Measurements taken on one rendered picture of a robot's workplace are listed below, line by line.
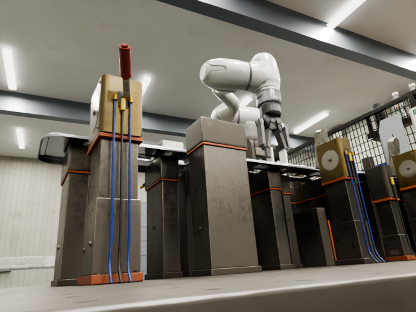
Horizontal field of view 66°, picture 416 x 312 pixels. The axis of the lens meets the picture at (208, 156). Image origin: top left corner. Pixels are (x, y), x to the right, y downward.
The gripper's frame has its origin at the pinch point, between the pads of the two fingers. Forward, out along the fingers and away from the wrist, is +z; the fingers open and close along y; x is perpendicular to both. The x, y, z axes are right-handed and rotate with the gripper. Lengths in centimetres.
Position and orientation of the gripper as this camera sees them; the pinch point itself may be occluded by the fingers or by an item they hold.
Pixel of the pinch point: (277, 160)
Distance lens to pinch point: 110.2
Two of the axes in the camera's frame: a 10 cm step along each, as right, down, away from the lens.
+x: 5.0, -3.2, -8.1
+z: 0.6, 9.4, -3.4
